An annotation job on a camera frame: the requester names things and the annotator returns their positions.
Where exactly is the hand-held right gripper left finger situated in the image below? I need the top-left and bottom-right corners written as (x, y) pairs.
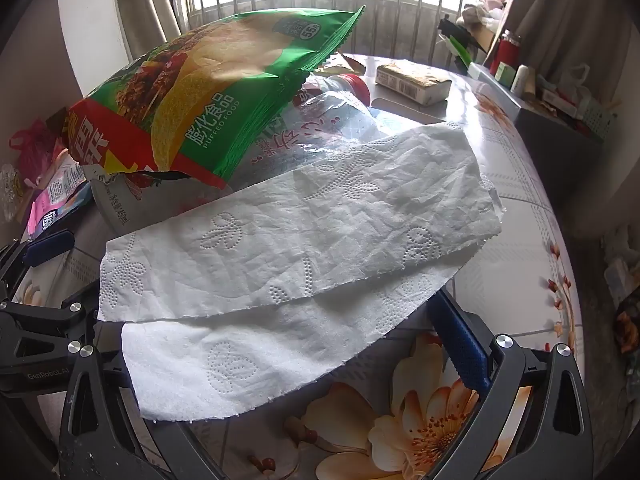
top-left (59, 345), bottom-right (228, 480)

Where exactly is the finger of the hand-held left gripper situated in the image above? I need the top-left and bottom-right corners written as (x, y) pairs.
top-left (0, 284), bottom-right (101, 363)
top-left (0, 229), bottom-right (76, 286)

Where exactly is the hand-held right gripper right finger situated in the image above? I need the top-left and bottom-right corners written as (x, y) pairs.
top-left (425, 290), bottom-right (596, 480)

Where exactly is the pink blue snack bag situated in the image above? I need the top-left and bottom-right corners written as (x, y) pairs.
top-left (27, 152), bottom-right (101, 238)

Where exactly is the white embossed paper towel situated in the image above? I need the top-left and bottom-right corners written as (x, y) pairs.
top-left (97, 121), bottom-right (505, 422)

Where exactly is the green red chip bag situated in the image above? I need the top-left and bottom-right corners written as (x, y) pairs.
top-left (62, 6), bottom-right (367, 191)

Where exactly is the clear bottle with red cap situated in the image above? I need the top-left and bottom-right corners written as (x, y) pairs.
top-left (227, 72), bottom-right (451, 196)

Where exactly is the pink plastic bag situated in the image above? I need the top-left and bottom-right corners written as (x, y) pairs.
top-left (10, 119), bottom-right (68, 191)

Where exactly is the grey cabinet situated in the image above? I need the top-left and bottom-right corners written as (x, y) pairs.
top-left (467, 62), bottom-right (640, 241)

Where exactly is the beige tissue pack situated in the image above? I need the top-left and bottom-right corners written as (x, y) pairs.
top-left (375, 60), bottom-right (453, 107)

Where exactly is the white plastic basket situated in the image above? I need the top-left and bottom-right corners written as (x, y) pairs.
top-left (575, 95), bottom-right (621, 141)

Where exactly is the beige curtain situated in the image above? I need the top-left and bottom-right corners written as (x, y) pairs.
top-left (505, 0), bottom-right (633, 91)
top-left (112, 0), bottom-right (183, 51)

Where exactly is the white plastic bag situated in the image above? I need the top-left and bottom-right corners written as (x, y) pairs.
top-left (557, 62), bottom-right (592, 106)

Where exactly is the red thermos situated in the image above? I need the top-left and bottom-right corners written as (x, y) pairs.
top-left (489, 30), bottom-right (521, 78)

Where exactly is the gold red snack packet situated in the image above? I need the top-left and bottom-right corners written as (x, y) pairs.
top-left (320, 52), bottom-right (366, 78)

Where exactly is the pile of clothes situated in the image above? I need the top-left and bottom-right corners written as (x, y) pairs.
top-left (460, 0), bottom-right (511, 28)

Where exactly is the metal window railing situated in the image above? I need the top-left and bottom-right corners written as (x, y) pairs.
top-left (170, 0), bottom-right (516, 68)

